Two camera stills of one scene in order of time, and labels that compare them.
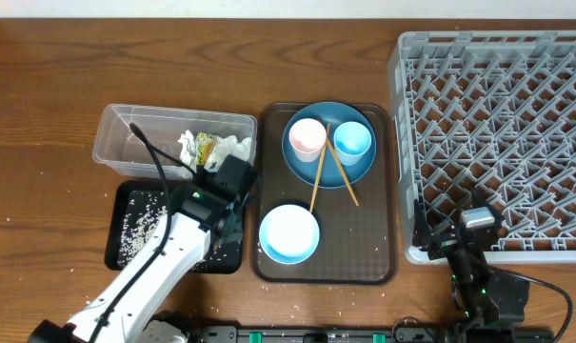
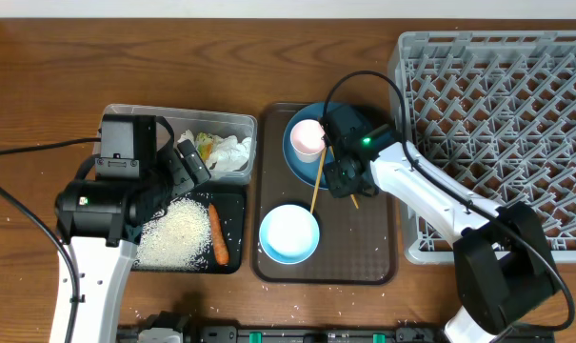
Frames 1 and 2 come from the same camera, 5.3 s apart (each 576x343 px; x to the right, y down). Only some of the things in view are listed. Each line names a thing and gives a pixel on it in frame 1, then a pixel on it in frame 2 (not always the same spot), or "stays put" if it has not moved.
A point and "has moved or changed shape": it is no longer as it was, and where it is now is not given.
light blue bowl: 288,232 stays put
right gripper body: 444,246 -> 339,182
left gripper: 237,238 -> 183,180
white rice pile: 145,215 has moved or changed shape
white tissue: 228,146 stays put
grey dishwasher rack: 506,112 stays put
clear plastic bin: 195,137 stays put
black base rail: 373,333 stays put
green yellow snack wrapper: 204,145 stays put
